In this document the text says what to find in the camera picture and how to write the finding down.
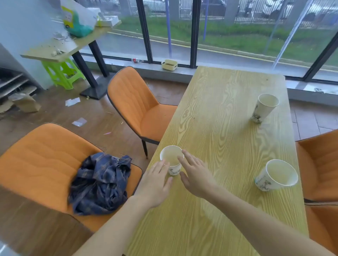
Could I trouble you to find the person's left hand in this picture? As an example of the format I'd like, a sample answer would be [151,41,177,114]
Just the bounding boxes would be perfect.
[133,159,174,209]

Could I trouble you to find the white tissue box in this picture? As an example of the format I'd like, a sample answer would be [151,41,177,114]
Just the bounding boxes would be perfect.
[96,14,120,27]

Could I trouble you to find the brown cardboard box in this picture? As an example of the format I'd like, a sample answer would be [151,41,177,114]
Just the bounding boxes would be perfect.
[9,93,42,113]

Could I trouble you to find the blue plaid cloth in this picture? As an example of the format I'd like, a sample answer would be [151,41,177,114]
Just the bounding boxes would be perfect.
[68,152,132,216]

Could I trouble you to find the small beige box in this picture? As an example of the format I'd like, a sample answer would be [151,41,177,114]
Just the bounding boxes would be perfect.
[161,59,178,71]

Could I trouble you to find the grey storage shelf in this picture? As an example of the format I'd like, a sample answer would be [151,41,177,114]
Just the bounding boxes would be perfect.
[0,67,38,107]

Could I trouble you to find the person's left forearm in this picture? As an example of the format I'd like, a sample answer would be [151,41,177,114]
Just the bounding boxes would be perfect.
[73,195,153,256]

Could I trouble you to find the orange upholstered chair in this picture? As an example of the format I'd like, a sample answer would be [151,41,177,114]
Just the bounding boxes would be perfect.
[107,66,178,159]
[304,202,338,255]
[295,129,338,203]
[0,123,143,233]

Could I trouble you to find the wooden table with black pedestal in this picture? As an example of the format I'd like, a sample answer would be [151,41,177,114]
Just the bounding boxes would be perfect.
[21,20,122,100]

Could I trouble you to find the white printed paper cup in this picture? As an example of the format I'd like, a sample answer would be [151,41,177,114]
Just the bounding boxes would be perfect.
[251,94,280,123]
[255,159,299,192]
[160,145,184,176]

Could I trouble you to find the black window frame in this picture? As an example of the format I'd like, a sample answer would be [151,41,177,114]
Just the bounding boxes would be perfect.
[79,0,338,85]

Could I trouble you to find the green plastic stool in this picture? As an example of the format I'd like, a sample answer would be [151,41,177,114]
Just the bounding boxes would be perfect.
[41,57,86,91]

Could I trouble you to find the person's right hand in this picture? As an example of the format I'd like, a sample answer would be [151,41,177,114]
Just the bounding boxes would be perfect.
[177,149,220,199]

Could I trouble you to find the teal plastic bag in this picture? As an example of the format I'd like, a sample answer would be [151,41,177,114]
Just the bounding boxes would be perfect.
[61,5,94,38]

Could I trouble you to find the person's right forearm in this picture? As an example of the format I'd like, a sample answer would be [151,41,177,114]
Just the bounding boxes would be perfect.
[205,184,336,256]

